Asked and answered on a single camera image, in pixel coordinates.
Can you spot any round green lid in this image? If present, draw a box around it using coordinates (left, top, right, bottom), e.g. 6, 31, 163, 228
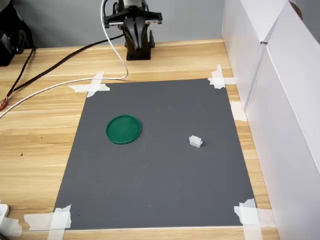
105, 114, 142, 145

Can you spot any white masking tape cross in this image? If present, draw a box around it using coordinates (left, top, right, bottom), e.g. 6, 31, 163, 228
67, 71, 111, 99
233, 197, 274, 240
207, 64, 236, 90
23, 204, 73, 240

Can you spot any white partition panel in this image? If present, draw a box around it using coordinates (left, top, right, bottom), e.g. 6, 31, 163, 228
221, 0, 291, 111
243, 0, 320, 240

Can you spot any black box device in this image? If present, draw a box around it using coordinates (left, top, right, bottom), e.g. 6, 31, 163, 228
0, 0, 35, 67

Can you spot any white masking tape strip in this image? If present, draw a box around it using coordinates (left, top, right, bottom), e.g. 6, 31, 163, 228
0, 215, 23, 238
229, 100, 247, 122

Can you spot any dark grey mat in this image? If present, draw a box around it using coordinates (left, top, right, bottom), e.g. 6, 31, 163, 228
53, 78, 259, 230

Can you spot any white camera cable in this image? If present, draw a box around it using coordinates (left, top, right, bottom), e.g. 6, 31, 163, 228
0, 0, 129, 120

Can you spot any thick black cable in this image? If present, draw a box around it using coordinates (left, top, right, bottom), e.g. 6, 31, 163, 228
7, 34, 126, 97

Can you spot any thin black cable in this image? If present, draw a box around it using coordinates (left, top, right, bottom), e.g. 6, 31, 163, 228
4, 47, 36, 100

